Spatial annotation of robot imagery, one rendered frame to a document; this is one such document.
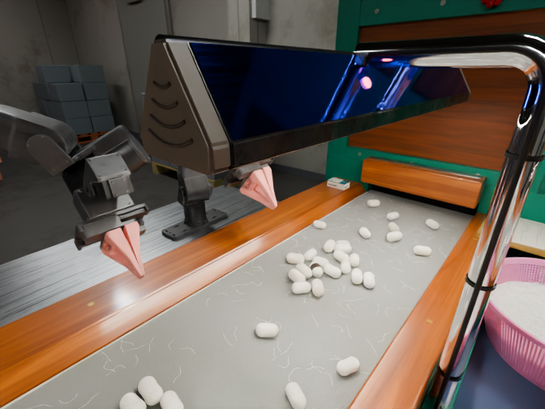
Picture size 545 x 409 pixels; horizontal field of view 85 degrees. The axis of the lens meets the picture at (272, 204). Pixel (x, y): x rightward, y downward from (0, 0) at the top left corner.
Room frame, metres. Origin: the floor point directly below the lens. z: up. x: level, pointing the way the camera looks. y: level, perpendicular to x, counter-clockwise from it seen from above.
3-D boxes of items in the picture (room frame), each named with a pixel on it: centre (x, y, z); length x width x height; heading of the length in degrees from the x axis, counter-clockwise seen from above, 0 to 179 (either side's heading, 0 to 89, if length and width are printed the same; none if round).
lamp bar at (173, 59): (0.41, -0.15, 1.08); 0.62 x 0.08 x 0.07; 138
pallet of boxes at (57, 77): (5.52, 3.49, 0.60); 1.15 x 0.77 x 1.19; 51
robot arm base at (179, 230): (0.81, 0.23, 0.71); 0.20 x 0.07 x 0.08; 141
